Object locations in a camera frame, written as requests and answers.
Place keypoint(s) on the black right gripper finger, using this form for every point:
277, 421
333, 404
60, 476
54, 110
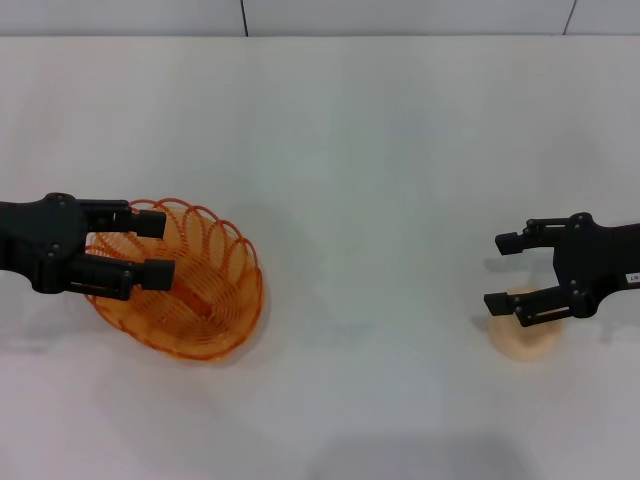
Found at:
510, 243
500, 304

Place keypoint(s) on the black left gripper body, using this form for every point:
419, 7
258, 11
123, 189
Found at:
40, 235

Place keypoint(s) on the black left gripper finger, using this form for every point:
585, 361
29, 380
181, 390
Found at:
150, 224
157, 275

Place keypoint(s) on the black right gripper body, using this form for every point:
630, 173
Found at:
595, 260

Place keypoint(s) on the pale round bread bun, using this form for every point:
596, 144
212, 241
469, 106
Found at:
530, 340

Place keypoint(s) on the orange woven plastic basket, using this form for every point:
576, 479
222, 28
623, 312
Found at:
215, 295

